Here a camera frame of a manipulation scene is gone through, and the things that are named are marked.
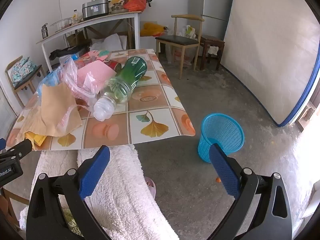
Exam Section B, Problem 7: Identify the yellow cloth bag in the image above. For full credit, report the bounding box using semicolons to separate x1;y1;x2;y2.
140;22;168;37

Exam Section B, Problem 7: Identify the brown paper bag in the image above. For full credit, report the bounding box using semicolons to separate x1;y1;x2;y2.
66;31;87;47

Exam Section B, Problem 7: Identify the blue packet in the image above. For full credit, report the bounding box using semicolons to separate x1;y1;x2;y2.
37;70;63;95

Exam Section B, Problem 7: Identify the black cloth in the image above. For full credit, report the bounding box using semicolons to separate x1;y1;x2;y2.
49;46;90;61

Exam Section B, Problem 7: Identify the wooden chair with black seat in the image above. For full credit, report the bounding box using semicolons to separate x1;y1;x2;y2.
155;14;205;80

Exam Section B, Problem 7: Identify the red drink can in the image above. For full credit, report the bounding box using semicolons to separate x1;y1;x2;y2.
105;59;123;73

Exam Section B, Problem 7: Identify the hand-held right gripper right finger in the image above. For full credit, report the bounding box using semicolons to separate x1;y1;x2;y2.
209;143;293;240

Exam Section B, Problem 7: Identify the green plastic bottle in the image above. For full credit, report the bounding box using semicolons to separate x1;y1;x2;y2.
93;56;148;122

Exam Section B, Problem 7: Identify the floral cushion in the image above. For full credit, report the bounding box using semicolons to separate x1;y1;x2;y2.
11;57;35;85

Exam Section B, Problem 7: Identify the yellow packet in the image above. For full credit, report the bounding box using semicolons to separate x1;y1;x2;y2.
25;131;48;147

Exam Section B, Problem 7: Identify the wooden chair with floral cushion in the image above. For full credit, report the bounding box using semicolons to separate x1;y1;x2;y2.
5;56;47;108

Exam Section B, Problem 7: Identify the steel rice cooker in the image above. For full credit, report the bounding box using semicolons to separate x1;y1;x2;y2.
82;0;110;20

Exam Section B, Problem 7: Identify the orange plastic bag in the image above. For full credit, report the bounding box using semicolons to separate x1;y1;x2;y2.
123;0;147;12

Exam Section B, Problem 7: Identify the pink mesh sponge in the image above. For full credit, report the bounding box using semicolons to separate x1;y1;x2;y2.
76;64;117;93

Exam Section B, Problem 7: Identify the white side table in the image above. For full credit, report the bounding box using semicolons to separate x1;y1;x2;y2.
36;11;142;73

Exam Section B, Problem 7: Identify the white plastic bag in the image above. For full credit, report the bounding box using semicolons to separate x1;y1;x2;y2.
175;25;198;39

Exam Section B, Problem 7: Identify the white fluffy cloth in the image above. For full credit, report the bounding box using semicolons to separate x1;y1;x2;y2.
19;144;180;240

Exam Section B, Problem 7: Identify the red printed clear plastic bag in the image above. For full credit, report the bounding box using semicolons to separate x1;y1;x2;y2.
59;50;112;113

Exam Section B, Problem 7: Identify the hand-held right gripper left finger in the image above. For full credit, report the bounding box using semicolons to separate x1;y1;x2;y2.
26;145;111;240

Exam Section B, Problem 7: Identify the white pillow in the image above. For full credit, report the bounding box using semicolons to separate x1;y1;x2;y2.
90;34;128;52

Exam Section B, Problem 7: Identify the grey refrigerator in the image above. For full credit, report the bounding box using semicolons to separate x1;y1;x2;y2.
188;0;237;40

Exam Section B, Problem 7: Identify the tan paper sheet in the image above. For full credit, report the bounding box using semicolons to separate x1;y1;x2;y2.
19;82;83;138

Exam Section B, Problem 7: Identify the dark wooden stool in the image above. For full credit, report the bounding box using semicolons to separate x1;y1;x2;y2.
199;35;225;71

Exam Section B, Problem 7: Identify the blue plastic wastebasket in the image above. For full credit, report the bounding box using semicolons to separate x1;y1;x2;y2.
197;113;245;164

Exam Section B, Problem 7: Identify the pink slipper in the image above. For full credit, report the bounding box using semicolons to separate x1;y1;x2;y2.
144;176;157;199

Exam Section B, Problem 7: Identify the white mattress with blue edge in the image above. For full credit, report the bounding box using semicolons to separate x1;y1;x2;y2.
220;0;320;127

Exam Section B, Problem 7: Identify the glass bowl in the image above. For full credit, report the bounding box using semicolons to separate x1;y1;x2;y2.
51;17;73;33

